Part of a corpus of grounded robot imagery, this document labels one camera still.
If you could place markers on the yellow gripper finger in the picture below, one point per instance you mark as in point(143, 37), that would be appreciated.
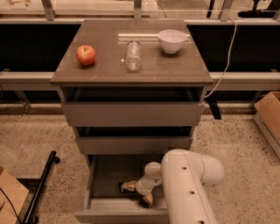
point(129, 186)
point(148, 199)

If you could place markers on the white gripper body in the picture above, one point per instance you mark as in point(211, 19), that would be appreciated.
point(142, 186)

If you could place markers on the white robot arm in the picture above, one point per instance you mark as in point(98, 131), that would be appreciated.
point(183, 174)

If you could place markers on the grey bottom drawer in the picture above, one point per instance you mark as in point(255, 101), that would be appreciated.
point(105, 203)

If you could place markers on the grey drawer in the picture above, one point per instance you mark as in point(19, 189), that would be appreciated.
point(131, 106)
point(105, 203)
point(132, 140)

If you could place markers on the grey middle drawer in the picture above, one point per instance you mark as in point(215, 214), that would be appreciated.
point(132, 140)

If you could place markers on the grey top drawer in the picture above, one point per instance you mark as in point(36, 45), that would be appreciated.
point(131, 106)

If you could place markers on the grey drawer cabinet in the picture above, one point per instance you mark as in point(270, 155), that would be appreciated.
point(109, 38)

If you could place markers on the black metal pole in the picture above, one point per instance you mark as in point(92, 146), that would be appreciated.
point(29, 218)

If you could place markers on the cardboard box left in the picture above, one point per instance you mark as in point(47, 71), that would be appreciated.
point(12, 197)

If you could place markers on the cardboard box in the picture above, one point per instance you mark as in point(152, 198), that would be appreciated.
point(267, 118)
point(12, 197)

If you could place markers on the clear plastic bottle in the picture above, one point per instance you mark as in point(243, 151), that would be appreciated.
point(133, 59)

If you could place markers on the red apple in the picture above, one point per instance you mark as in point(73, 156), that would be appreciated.
point(86, 55)

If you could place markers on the cardboard box right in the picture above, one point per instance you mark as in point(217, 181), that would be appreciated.
point(267, 118)

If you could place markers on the white bowl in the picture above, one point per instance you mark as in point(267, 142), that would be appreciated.
point(171, 40)

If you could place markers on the black bracket under rail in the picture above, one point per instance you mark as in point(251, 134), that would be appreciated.
point(213, 105)

